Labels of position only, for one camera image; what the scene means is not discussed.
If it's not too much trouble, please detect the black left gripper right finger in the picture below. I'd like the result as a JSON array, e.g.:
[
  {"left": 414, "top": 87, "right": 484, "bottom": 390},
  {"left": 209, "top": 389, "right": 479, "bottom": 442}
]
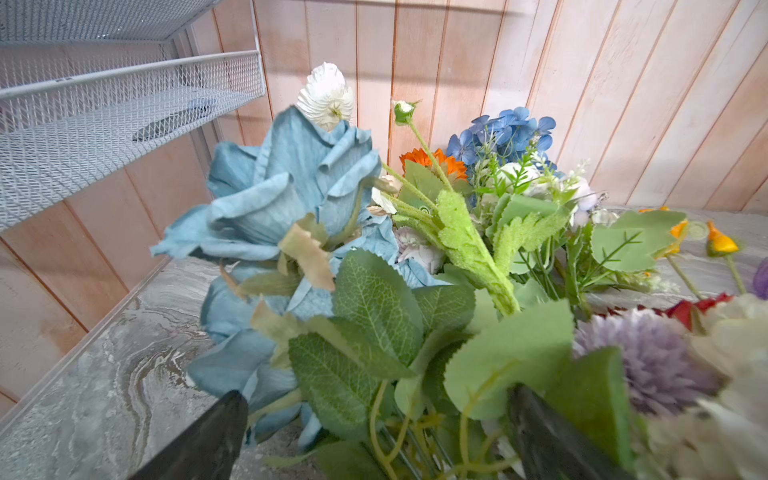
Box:
[{"left": 507, "top": 385, "right": 632, "bottom": 479}]

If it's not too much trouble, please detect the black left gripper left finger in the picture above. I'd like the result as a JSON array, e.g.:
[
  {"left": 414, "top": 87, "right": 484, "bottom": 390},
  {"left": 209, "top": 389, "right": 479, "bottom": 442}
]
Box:
[{"left": 130, "top": 390, "right": 248, "bottom": 480}]

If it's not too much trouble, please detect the pastel mixed flower bouquet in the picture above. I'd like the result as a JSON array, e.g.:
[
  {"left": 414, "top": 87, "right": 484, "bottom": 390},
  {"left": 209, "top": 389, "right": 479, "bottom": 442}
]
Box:
[{"left": 573, "top": 294, "right": 767, "bottom": 479}]

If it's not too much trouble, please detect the light blue rose bunch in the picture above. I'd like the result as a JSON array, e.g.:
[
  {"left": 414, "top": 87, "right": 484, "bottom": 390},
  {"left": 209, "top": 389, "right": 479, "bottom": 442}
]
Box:
[{"left": 153, "top": 107, "right": 436, "bottom": 410}]

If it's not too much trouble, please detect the yellow poppy flower stem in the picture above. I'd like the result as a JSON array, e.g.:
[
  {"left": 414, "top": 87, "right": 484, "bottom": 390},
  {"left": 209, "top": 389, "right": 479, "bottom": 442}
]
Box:
[{"left": 629, "top": 206, "right": 747, "bottom": 300}]

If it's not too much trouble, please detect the white ranunculus flower stem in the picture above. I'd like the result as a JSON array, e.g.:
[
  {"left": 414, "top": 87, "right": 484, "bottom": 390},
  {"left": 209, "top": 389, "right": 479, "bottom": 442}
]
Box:
[{"left": 296, "top": 62, "right": 355, "bottom": 131}]

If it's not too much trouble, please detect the red rose flower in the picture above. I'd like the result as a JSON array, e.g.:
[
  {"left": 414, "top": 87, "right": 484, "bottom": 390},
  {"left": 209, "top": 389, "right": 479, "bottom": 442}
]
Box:
[{"left": 599, "top": 292, "right": 734, "bottom": 331}]

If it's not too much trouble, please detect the white small-flower green bunch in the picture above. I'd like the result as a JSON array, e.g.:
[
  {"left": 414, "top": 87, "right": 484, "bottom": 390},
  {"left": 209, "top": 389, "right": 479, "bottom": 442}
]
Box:
[{"left": 365, "top": 98, "right": 688, "bottom": 316}]

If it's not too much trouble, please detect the orange gerbera flower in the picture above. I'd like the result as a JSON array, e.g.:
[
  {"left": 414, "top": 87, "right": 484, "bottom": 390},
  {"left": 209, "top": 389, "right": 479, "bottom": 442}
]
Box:
[{"left": 399, "top": 147, "right": 469, "bottom": 182}]

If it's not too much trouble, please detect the blue hydrangea flower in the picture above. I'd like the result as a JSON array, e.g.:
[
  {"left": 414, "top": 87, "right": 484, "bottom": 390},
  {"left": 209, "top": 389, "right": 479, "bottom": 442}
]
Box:
[{"left": 446, "top": 107, "right": 557, "bottom": 169}]

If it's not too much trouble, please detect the white wire mesh shelf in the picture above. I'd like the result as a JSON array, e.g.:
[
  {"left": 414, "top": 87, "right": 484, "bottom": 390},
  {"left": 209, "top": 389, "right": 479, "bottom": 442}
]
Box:
[{"left": 1, "top": 1, "right": 265, "bottom": 228}]

